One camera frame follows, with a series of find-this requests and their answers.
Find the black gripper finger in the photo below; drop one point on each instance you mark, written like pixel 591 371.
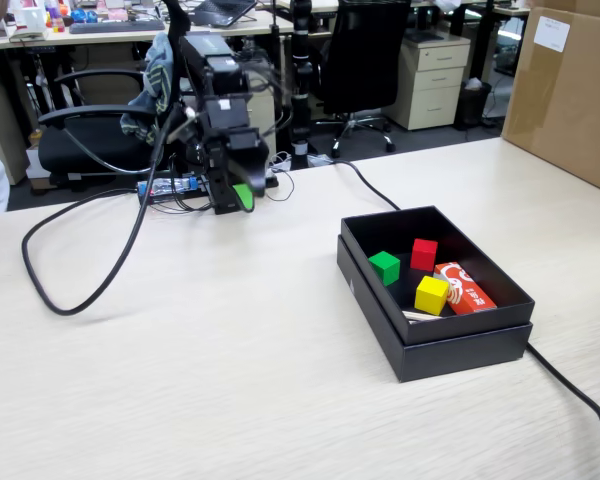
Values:
pixel 222 185
pixel 257 170

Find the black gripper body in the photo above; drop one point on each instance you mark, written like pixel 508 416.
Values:
pixel 227 122

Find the green wooden cube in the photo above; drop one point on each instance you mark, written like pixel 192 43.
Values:
pixel 385 267

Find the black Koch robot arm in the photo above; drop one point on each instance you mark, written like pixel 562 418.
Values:
pixel 215 50

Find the black cardboard box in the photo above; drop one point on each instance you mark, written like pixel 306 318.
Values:
pixel 455 350

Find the large brown cardboard box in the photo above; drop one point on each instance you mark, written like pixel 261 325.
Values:
pixel 570 110

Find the beige drawer cabinet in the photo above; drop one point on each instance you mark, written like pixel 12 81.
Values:
pixel 262 115
pixel 430 80

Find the blue controller board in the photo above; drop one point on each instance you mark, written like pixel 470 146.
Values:
pixel 172 186

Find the blue striped cloth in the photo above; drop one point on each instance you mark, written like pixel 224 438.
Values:
pixel 155 80

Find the black vertical pole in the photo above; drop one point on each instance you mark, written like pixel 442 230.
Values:
pixel 300 75

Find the black laptop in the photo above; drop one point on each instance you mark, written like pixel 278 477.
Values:
pixel 220 12

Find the long beige office desk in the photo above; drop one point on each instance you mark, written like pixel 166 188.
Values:
pixel 130 36

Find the black armrest office chair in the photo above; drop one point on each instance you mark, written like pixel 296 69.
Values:
pixel 95 145

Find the black keyboard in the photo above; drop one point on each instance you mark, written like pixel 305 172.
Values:
pixel 115 26

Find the black mesh office chair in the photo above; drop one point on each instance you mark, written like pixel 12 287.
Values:
pixel 365 55

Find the red wooden cube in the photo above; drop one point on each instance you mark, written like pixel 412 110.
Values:
pixel 424 255

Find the yellow wooden cube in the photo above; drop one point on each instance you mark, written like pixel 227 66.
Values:
pixel 430 296

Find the light wooden stick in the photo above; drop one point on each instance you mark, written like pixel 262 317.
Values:
pixel 420 315

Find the black trash bin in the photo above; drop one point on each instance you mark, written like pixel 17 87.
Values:
pixel 472 105

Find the orange printed carton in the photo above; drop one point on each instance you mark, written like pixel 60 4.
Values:
pixel 472 300

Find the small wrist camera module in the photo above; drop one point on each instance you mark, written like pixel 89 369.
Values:
pixel 192 117

